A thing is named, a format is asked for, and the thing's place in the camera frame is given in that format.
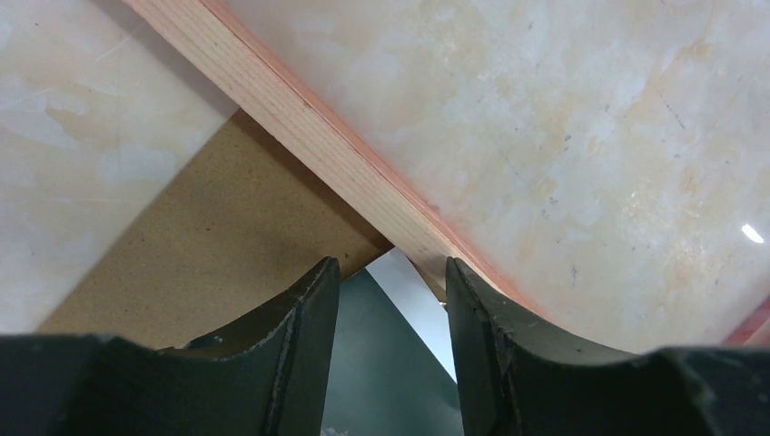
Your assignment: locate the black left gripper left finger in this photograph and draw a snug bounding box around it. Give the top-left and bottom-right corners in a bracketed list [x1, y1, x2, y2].
[1, 257, 341, 435]

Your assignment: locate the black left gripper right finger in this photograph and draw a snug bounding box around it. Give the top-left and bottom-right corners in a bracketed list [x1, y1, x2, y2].
[445, 258, 769, 435]

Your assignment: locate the sunset landscape photo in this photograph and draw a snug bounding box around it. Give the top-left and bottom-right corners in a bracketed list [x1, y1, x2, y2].
[321, 249, 463, 435]

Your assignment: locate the brown fibreboard backing board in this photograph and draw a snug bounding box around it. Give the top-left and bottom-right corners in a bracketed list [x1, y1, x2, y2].
[41, 111, 390, 348]

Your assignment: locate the red wooden picture frame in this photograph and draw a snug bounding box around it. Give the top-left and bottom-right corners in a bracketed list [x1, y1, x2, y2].
[131, 1, 769, 352]

